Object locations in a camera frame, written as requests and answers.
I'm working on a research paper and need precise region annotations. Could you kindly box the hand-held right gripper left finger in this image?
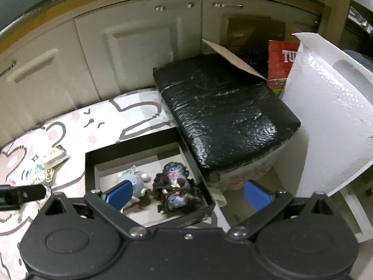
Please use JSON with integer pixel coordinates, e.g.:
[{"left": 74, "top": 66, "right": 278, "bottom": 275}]
[{"left": 38, "top": 180, "right": 149, "bottom": 240}]

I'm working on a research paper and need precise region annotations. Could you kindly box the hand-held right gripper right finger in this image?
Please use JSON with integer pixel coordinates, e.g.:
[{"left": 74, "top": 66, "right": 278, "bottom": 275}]
[{"left": 229, "top": 180, "right": 338, "bottom": 240}]

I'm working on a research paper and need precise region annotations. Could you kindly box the floral fabric pouch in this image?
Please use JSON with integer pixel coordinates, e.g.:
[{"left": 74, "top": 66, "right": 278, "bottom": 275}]
[{"left": 27, "top": 163, "right": 55, "bottom": 188}]

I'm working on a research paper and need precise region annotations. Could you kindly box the grey crochet toy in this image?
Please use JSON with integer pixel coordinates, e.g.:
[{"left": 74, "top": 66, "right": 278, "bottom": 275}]
[{"left": 118, "top": 165, "right": 151, "bottom": 211}]

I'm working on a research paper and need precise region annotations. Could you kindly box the black box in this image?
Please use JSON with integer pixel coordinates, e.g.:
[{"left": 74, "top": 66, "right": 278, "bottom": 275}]
[{"left": 84, "top": 128, "right": 217, "bottom": 229}]

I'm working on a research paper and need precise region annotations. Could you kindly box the small green white box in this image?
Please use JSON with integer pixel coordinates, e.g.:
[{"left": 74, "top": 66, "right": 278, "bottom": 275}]
[{"left": 41, "top": 147, "right": 69, "bottom": 168}]

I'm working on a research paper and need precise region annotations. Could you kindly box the dark multicolour crochet piece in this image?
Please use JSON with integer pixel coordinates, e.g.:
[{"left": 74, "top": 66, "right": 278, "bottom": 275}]
[{"left": 146, "top": 161, "right": 205, "bottom": 215}]

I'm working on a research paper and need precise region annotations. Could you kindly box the printed cartoon blanket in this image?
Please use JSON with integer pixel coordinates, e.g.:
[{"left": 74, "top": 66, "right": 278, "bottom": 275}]
[{"left": 0, "top": 89, "right": 231, "bottom": 280}]

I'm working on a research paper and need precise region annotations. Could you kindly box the black bubble-wrapped package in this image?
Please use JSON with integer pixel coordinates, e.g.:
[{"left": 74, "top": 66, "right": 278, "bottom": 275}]
[{"left": 153, "top": 53, "right": 301, "bottom": 191}]

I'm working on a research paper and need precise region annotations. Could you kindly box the cream cabinet door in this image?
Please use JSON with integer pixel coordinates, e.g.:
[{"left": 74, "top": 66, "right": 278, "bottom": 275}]
[
  {"left": 0, "top": 17, "right": 103, "bottom": 150},
  {"left": 202, "top": 0, "right": 321, "bottom": 65},
  {"left": 74, "top": 0, "right": 205, "bottom": 103}
]

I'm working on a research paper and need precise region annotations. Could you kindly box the white bubble wrap sheet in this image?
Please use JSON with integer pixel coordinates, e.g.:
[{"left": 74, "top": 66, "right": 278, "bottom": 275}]
[{"left": 281, "top": 31, "right": 373, "bottom": 198}]

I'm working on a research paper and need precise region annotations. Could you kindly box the red box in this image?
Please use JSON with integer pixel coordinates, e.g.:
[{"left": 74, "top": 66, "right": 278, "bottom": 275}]
[{"left": 266, "top": 40, "right": 300, "bottom": 94}]

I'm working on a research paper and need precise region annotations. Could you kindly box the cardboard flap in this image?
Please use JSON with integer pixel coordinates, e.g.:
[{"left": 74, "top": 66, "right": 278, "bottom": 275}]
[{"left": 201, "top": 38, "right": 268, "bottom": 81}]

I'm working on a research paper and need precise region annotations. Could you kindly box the dark brown box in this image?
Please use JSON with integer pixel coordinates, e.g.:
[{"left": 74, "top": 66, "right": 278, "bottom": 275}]
[{"left": 228, "top": 17, "right": 287, "bottom": 57}]

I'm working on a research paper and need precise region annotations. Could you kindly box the blue cloth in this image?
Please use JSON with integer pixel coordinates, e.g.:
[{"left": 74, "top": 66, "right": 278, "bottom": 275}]
[{"left": 343, "top": 49, "right": 373, "bottom": 74}]

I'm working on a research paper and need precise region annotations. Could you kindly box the wood-edged countertop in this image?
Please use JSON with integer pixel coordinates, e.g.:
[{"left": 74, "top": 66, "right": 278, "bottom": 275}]
[{"left": 0, "top": 0, "right": 328, "bottom": 53}]

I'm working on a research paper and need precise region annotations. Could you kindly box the white frame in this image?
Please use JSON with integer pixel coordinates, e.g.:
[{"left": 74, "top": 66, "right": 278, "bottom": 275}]
[{"left": 337, "top": 178, "right": 373, "bottom": 243}]

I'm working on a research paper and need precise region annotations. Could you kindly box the metal cabinet handle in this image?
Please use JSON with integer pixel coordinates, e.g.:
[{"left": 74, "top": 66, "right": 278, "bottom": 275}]
[
  {"left": 155, "top": 2, "right": 195, "bottom": 11},
  {"left": 0, "top": 61, "right": 17, "bottom": 77},
  {"left": 212, "top": 2, "right": 244, "bottom": 9}
]

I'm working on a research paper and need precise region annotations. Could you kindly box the wooden post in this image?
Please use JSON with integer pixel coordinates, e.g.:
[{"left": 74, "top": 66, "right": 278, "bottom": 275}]
[{"left": 318, "top": 0, "right": 355, "bottom": 43}]

